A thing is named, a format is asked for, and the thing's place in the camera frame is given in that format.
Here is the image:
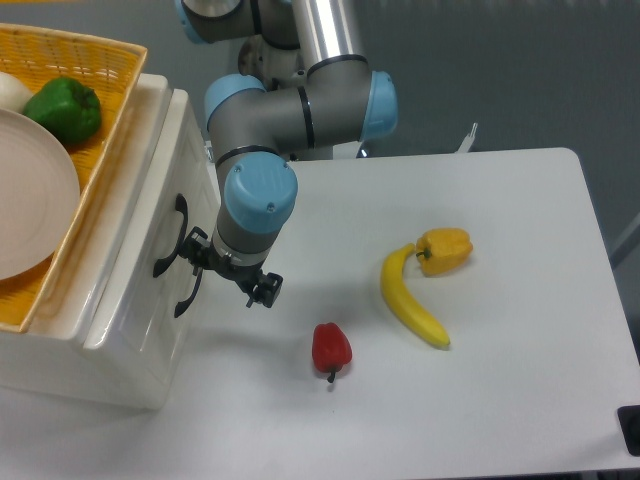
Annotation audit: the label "green bell pepper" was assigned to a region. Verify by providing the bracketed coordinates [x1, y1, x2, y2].
[23, 77, 102, 145]

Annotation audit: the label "black object at table edge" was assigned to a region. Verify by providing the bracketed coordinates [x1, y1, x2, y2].
[617, 405, 640, 457]

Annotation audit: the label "pink plate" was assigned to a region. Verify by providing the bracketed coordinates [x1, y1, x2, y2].
[1, 110, 80, 280]

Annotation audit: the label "yellow bell pepper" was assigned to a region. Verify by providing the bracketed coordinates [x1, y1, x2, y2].
[415, 228, 473, 276]

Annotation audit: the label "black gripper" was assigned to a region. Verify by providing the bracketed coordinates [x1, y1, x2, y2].
[178, 226, 283, 308]

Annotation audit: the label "white drawer cabinet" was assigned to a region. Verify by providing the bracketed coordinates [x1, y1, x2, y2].
[1, 74, 193, 409]

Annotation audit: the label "black drawer handle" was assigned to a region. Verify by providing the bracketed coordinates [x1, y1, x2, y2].
[174, 268, 203, 318]
[152, 193, 190, 279]

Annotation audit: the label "white onion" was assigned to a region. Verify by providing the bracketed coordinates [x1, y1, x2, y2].
[0, 72, 33, 113]

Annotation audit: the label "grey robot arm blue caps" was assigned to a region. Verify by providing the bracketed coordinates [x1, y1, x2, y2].
[175, 1, 398, 306]

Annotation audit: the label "black top drawer handle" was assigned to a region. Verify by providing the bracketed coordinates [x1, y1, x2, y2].
[152, 193, 190, 279]

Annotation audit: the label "black lower drawer handle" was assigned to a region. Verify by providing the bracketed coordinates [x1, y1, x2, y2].
[174, 268, 203, 318]

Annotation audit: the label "white top drawer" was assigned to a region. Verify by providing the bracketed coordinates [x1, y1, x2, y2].
[84, 90, 217, 352]

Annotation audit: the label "yellow woven basket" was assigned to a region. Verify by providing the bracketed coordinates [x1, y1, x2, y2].
[0, 22, 150, 334]

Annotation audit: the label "yellow banana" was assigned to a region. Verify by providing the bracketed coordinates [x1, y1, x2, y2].
[379, 243, 451, 350]

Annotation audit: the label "red bell pepper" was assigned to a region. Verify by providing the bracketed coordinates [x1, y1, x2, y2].
[311, 322, 353, 383]

